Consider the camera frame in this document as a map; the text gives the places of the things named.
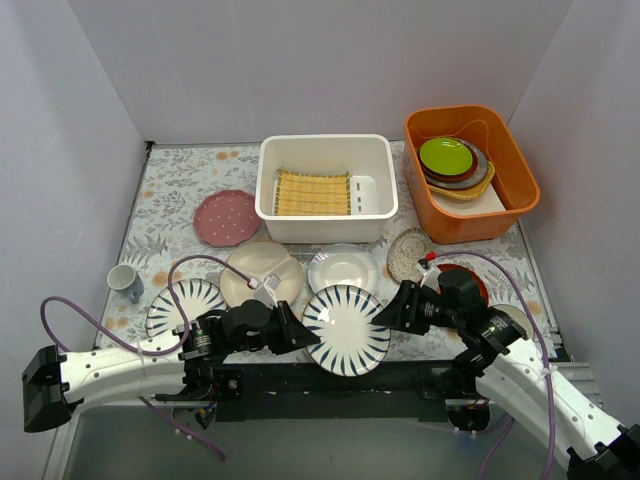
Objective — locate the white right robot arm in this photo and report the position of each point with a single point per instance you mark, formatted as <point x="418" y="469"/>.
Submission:
<point x="501" y="363"/>

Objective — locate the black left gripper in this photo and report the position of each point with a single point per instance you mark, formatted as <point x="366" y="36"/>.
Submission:
<point x="284" y="326"/>

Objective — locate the white small cup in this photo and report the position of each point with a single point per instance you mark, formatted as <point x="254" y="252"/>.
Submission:
<point x="125" y="280"/>

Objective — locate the brown plate under green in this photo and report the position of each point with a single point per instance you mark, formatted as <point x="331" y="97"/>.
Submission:
<point x="447" y="178"/>

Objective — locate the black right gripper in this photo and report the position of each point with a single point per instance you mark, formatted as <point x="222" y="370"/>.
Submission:
<point x="406" y="306"/>

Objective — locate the white board in bin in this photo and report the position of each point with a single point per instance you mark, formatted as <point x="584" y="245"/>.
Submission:
<point x="487" y="203"/>

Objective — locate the pale blue rimmed plate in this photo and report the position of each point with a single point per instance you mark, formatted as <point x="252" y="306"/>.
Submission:
<point x="343" y="264"/>

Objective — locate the black rimmed white bowl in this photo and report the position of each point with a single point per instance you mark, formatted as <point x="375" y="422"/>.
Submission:
<point x="518" y="315"/>

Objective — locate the pink polka dot plate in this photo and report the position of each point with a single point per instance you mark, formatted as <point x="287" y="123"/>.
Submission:
<point x="226" y="218"/>

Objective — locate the yellow bamboo mat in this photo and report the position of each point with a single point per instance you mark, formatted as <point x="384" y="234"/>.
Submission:
<point x="299" y="194"/>

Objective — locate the woven yellow basket tray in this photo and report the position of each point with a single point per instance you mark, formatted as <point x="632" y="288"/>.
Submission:
<point x="467" y="194"/>

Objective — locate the floral table mat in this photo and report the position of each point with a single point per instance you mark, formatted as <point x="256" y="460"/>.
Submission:
<point x="177" y="180"/>

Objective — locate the speckled beige plate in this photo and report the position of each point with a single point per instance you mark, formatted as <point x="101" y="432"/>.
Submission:
<point x="405" y="252"/>

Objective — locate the orange plastic bin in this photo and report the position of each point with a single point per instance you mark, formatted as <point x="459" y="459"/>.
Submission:
<point x="513" y="182"/>

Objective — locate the white plastic bin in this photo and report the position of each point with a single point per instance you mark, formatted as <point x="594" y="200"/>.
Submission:
<point x="373" y="200"/>

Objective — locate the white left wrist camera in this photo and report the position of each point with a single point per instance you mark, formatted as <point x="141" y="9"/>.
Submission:
<point x="265" y="290"/>

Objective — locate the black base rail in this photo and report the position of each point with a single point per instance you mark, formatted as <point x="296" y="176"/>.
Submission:
<point x="428" y="391"/>

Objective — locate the cream divided plate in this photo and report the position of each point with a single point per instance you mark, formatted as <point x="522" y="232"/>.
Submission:
<point x="260" y="261"/>

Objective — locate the blue striped white plate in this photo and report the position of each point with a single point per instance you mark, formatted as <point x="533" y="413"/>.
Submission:
<point x="350" y="345"/>

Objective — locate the grey round plate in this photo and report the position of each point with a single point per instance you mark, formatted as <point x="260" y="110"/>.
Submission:
<point x="478" y="173"/>

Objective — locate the red brown plate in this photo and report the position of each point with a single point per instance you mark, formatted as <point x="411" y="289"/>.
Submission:
<point x="481" y="285"/>

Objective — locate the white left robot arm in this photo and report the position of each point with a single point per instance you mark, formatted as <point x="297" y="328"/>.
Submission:
<point x="182" y="364"/>

